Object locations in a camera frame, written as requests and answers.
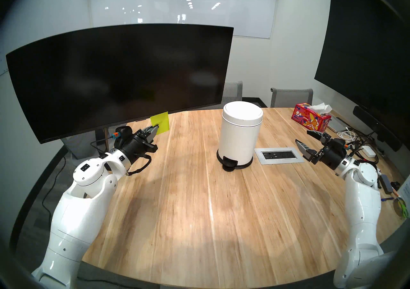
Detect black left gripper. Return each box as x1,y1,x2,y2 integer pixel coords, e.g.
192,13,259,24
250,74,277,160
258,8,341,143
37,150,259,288
119,124,160,164

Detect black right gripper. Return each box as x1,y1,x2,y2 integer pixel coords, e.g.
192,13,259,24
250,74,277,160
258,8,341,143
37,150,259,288
295,130,348,171

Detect yellow sticky note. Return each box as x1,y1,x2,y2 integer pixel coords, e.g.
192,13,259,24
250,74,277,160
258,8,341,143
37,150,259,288
150,111,169,135

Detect white pedal trash can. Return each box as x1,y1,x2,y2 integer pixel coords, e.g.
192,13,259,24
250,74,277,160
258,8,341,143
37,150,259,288
217,101,264,172

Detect curved black monitor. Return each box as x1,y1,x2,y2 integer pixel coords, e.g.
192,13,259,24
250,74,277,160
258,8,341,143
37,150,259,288
6,24,234,145

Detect red patterned tissue box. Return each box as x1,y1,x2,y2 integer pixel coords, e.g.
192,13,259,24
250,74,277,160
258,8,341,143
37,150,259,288
291,103,332,134

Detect silver laptop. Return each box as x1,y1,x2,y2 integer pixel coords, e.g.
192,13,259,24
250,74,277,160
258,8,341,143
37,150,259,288
327,114,351,132

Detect white table power outlet box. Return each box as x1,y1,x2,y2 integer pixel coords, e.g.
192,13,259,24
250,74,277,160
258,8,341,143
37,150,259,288
255,147,304,165

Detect grey mesh office chair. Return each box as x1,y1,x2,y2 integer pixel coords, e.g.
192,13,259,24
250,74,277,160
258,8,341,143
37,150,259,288
221,81,243,102
271,88,314,108

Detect black video sound bar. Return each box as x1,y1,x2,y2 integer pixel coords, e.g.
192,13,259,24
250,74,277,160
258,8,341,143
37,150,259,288
353,106,402,152

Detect grey adapter hub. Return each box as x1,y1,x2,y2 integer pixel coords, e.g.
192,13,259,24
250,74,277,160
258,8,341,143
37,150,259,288
380,174,394,194

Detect white paper sheet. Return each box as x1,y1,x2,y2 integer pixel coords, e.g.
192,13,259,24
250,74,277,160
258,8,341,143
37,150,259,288
399,176,410,209

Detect tape roll with green scissors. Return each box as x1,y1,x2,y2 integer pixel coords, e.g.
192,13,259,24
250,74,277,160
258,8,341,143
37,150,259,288
394,197,410,219

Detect glass whiteboard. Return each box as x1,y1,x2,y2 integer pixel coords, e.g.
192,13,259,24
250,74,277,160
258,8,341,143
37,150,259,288
89,0,278,39

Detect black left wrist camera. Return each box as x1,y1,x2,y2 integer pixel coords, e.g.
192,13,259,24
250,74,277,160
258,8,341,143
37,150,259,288
115,126,133,140

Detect coiled white cable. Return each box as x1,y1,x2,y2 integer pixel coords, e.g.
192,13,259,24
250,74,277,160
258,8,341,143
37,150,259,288
337,129,357,143

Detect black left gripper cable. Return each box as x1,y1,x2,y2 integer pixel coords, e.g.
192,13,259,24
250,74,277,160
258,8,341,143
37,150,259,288
127,155,152,177

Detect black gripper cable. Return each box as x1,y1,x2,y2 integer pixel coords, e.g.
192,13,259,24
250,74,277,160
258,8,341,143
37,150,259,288
127,155,152,177
344,141,362,161

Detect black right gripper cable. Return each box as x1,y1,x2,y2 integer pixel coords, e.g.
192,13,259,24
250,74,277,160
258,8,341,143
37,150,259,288
344,141,362,161

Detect tangled black cables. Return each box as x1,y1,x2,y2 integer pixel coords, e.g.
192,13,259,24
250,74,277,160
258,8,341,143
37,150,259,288
349,128,380,164

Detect large black wall display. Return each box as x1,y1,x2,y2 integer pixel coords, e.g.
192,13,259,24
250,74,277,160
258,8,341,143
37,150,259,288
315,0,410,151

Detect black floor cable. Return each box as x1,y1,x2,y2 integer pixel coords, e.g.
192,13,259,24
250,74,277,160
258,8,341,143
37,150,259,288
42,155,66,247

